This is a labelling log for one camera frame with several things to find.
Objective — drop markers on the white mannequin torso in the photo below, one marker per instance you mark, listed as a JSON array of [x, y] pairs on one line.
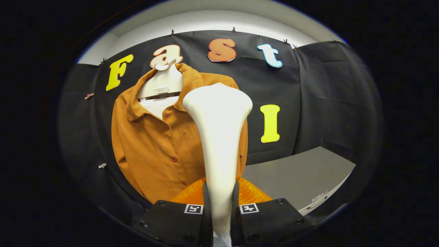
[[163, 84]]

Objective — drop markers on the white garment steamer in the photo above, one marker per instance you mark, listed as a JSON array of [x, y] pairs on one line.
[[219, 137]]

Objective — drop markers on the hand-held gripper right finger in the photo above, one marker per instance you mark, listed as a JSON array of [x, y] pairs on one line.
[[267, 223]]

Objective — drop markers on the orange-brown button shirt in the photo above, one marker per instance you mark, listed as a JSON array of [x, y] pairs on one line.
[[154, 151]]

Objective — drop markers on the grey cabinet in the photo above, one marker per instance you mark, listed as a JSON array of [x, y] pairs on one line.
[[295, 175]]

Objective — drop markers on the reddish clip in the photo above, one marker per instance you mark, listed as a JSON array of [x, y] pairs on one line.
[[89, 96]]

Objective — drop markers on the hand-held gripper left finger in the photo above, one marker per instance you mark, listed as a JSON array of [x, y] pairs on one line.
[[178, 223]]

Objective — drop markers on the black backdrop cloth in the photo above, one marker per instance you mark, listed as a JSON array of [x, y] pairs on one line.
[[325, 96]]

